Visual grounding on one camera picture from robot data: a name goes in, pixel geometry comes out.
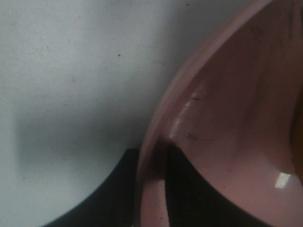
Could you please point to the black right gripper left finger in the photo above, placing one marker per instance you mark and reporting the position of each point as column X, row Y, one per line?
column 111, row 204

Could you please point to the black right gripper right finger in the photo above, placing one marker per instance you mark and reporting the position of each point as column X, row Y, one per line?
column 193, row 202

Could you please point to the pink round plate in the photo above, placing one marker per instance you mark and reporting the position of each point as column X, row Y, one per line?
column 230, row 110

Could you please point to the toy hamburger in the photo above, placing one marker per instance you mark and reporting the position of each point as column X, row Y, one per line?
column 297, row 139

